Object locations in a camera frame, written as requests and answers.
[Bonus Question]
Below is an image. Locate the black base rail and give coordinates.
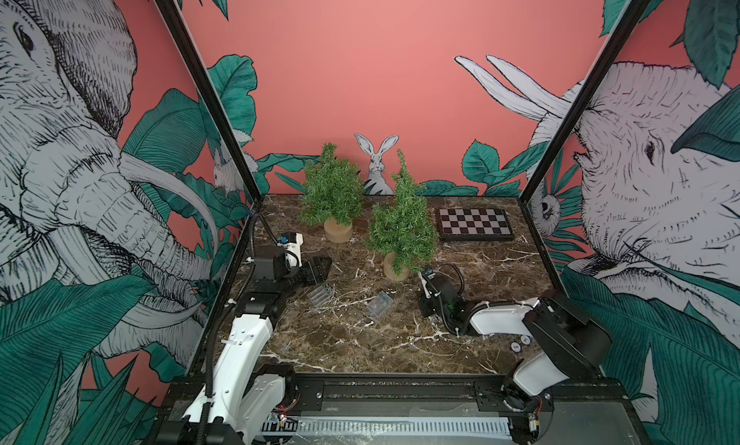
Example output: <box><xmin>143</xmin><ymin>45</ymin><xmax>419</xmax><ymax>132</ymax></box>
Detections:
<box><xmin>166</xmin><ymin>372</ymin><xmax>628</xmax><ymax>414</ymax></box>

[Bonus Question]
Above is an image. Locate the black right frame post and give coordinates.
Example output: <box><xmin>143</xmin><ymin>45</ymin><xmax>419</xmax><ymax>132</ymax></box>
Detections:
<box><xmin>518</xmin><ymin>0</ymin><xmax>651</xmax><ymax>207</ymax></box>

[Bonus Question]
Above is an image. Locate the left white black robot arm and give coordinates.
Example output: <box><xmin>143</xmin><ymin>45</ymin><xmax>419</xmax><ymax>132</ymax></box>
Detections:
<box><xmin>147</xmin><ymin>232</ymin><xmax>331</xmax><ymax>444</ymax></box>

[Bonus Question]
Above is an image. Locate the black left frame post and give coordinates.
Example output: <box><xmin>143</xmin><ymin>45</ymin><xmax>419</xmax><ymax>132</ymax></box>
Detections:
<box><xmin>154</xmin><ymin>0</ymin><xmax>263</xmax><ymax>205</ymax></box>

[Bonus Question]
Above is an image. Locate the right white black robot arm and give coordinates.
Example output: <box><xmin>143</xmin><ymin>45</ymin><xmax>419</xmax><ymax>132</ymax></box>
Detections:
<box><xmin>418</xmin><ymin>266</ymin><xmax>612</xmax><ymax>412</ymax></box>

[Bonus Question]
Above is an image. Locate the mini christmas tree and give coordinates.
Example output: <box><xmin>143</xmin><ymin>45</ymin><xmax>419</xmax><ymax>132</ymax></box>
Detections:
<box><xmin>300</xmin><ymin>142</ymin><xmax>364</xmax><ymax>244</ymax></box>
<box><xmin>367</xmin><ymin>150</ymin><xmax>439</xmax><ymax>281</ymax></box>

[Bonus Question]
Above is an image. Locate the black frame post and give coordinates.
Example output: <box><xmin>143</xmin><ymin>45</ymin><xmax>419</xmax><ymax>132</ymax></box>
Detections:
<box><xmin>154</xmin><ymin>0</ymin><xmax>263</xmax><ymax>205</ymax></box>
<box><xmin>518</xmin><ymin>0</ymin><xmax>651</xmax><ymax>207</ymax></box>

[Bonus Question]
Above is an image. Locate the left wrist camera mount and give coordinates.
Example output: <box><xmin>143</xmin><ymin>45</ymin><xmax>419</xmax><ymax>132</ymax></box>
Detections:
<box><xmin>279</xmin><ymin>232</ymin><xmax>304</xmax><ymax>268</ymax></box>

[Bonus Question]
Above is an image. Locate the white perforated strip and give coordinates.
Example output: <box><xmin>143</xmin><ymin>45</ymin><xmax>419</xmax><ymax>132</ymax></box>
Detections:
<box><xmin>259</xmin><ymin>417</ymin><xmax>512</xmax><ymax>440</ymax></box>

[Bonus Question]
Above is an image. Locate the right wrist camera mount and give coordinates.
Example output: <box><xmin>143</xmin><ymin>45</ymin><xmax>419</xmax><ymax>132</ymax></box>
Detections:
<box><xmin>418</xmin><ymin>267</ymin><xmax>435</xmax><ymax>290</ymax></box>

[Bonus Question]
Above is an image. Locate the clear string light battery box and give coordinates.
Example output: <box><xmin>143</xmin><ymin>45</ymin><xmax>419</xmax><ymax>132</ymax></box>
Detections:
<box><xmin>365</xmin><ymin>292</ymin><xmax>393</xmax><ymax>321</ymax></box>

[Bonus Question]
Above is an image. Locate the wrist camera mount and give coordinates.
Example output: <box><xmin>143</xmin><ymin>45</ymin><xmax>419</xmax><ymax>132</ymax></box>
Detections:
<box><xmin>418</xmin><ymin>267</ymin><xmax>435</xmax><ymax>290</ymax></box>
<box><xmin>279</xmin><ymin>232</ymin><xmax>304</xmax><ymax>268</ymax></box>

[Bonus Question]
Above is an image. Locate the small chessboard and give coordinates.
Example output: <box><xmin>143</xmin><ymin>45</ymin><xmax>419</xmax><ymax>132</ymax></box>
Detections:
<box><xmin>435</xmin><ymin>207</ymin><xmax>514</xmax><ymax>242</ymax></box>

